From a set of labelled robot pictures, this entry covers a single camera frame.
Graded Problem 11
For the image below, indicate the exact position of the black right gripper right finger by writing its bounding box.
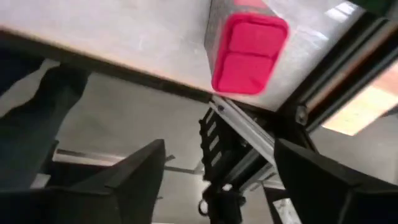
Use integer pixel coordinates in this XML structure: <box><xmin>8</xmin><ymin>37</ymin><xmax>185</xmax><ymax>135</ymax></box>
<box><xmin>274</xmin><ymin>138</ymin><xmax>398</xmax><ymax>224</ymax></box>

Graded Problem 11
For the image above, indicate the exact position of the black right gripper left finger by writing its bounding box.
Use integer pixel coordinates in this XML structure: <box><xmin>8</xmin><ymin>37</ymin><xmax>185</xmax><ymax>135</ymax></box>
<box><xmin>0</xmin><ymin>139</ymin><xmax>166</xmax><ymax>224</ymax></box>

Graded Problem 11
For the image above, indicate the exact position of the black slotted bracket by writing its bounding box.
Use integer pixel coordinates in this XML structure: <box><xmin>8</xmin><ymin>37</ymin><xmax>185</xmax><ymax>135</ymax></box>
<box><xmin>198</xmin><ymin>107</ymin><xmax>252</xmax><ymax>187</ymax></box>

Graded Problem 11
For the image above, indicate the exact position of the silver frame bracket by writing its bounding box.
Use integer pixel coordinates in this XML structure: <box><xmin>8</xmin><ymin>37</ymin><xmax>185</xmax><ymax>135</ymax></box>
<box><xmin>208</xmin><ymin>95</ymin><xmax>280</xmax><ymax>194</ymax></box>

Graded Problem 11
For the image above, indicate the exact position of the red lid spice tin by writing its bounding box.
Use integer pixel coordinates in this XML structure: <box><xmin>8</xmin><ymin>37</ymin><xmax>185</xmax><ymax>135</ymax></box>
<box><xmin>203</xmin><ymin>0</ymin><xmax>290</xmax><ymax>96</ymax></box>

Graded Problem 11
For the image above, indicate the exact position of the person's leg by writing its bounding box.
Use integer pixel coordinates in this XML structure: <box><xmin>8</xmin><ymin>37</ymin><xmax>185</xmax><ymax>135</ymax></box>
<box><xmin>0</xmin><ymin>43</ymin><xmax>93</xmax><ymax>190</ymax></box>

